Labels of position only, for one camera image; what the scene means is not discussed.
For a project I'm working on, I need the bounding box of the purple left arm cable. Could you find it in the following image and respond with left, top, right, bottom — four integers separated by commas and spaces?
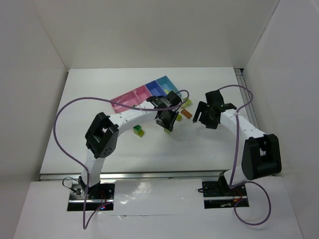
54, 89, 190, 230

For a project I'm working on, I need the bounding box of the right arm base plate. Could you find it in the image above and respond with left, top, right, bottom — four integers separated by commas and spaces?
197, 181, 249, 209

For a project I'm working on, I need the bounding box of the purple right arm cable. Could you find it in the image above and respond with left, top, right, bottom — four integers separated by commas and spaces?
216, 85, 272, 226

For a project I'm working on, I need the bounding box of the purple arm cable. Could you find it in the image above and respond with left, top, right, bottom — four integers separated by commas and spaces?
54, 89, 190, 230
216, 85, 272, 226

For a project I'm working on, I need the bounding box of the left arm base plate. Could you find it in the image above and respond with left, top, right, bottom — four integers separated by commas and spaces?
62, 177, 115, 212

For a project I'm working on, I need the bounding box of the green and yellow lego stack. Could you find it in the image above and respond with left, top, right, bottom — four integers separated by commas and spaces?
133, 125, 145, 137

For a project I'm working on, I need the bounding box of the dark blue bin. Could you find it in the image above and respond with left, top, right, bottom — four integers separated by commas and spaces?
145, 80, 166, 96

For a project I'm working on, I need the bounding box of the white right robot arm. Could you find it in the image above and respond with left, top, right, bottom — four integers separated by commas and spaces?
193, 90, 282, 196

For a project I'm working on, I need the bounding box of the aluminium side rail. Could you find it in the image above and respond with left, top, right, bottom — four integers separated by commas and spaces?
234, 68, 259, 128

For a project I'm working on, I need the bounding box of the light blue bin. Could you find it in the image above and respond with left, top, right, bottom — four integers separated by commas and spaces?
156, 76, 179, 95

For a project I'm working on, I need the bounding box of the aluminium front rail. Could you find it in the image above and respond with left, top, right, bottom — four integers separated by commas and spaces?
39, 170, 221, 181

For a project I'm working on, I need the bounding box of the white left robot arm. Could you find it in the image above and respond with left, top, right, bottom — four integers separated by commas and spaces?
79, 91, 182, 198

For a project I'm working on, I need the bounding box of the orange 2x4 lego plate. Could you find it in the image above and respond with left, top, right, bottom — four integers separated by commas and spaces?
180, 109, 192, 119

